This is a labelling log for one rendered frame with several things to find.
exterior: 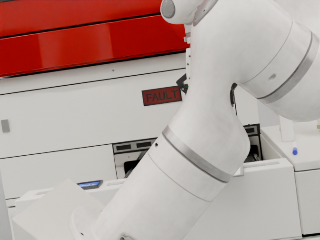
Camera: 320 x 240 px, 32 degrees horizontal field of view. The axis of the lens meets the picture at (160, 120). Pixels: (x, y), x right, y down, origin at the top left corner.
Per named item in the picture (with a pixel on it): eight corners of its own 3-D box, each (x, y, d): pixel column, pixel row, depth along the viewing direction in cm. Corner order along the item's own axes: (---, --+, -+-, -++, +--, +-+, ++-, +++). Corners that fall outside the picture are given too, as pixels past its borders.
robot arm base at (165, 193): (162, 319, 75) (248, 212, 72) (50, 230, 76) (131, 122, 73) (178, 270, 93) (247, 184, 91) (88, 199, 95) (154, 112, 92)
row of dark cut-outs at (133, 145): (114, 152, 174) (113, 144, 173) (257, 133, 170) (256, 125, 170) (114, 152, 173) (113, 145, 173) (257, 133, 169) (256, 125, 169)
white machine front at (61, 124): (8, 205, 180) (-13, 81, 176) (265, 173, 173) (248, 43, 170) (5, 207, 177) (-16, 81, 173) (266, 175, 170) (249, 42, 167)
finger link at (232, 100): (224, 81, 137) (228, 108, 137) (237, 79, 135) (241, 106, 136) (227, 80, 140) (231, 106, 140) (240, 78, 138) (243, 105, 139)
